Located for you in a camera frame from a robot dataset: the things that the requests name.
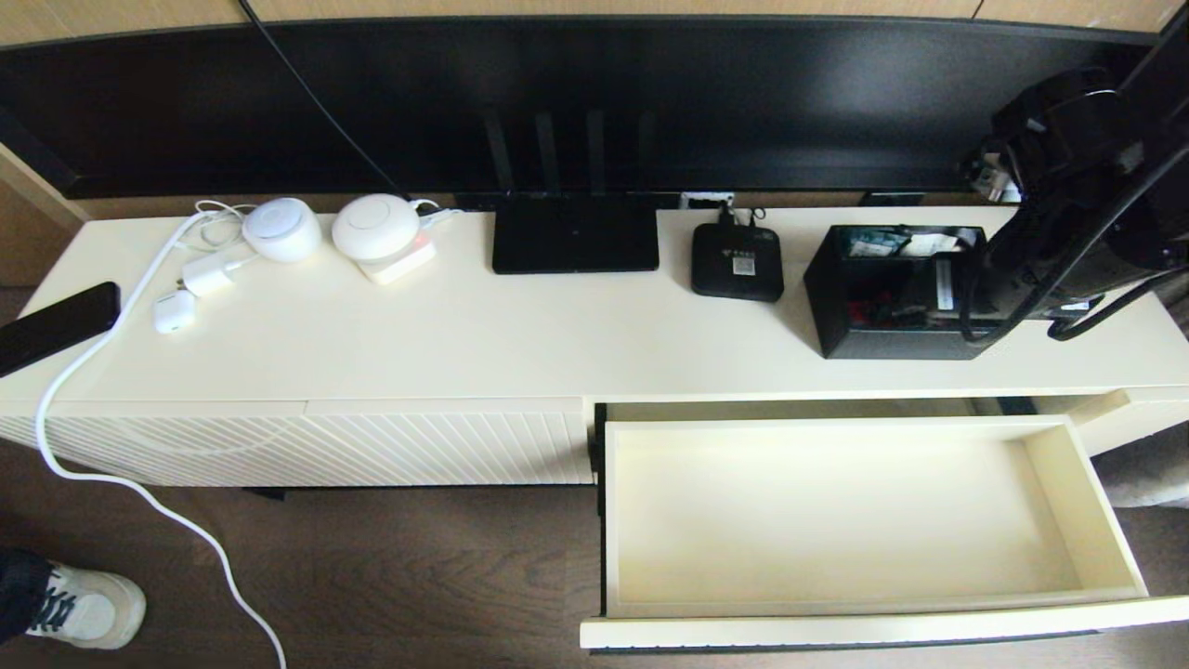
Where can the white pink square base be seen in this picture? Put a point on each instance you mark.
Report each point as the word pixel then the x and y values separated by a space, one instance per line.
pixel 404 268

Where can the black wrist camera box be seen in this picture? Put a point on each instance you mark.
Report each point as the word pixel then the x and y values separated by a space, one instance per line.
pixel 946 283

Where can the white dome device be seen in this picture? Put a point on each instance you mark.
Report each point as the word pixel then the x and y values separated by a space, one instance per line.
pixel 374 226

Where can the black organizer box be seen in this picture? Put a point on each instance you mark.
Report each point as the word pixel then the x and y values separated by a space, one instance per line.
pixel 836 339

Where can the white sneaker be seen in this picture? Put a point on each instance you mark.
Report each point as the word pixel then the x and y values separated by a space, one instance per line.
pixel 93 609

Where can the black set-top box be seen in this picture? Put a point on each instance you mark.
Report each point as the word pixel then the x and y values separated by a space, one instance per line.
pixel 734 283

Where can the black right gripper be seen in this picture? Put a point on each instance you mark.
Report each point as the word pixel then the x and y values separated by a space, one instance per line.
pixel 1059 139

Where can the white wall socket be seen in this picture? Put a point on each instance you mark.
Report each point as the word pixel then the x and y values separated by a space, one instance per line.
pixel 706 199

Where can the teal printed packet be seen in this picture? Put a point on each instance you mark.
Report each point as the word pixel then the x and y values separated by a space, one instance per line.
pixel 873 244

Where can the black side shelf unit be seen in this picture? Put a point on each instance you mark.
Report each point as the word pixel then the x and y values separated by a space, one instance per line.
pixel 1175 65

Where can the white round speaker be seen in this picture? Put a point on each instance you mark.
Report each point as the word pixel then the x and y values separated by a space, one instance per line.
pixel 281 228

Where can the black smartphone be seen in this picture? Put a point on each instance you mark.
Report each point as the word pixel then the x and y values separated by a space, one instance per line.
pixel 56 325

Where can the cream ribbed drawer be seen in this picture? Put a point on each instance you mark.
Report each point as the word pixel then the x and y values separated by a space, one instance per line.
pixel 836 511

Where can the white paper packet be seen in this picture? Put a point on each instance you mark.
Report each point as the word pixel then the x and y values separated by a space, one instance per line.
pixel 932 244

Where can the red green small packet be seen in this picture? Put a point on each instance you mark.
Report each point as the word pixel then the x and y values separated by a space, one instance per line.
pixel 871 305

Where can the cream tv cabinet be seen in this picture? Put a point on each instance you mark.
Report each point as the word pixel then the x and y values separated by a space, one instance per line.
pixel 464 344

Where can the white charger plug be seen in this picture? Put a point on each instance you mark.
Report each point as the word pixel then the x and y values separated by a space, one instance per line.
pixel 206 276

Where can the black television foot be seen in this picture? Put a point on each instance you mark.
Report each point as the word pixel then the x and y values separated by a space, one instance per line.
pixel 892 198

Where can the black router with antennas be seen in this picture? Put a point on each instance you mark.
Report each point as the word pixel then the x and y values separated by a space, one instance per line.
pixel 576 242

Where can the black television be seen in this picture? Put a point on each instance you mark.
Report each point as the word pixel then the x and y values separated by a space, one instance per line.
pixel 650 93

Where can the dark trouser leg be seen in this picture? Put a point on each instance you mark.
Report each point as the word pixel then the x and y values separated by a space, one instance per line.
pixel 14 595

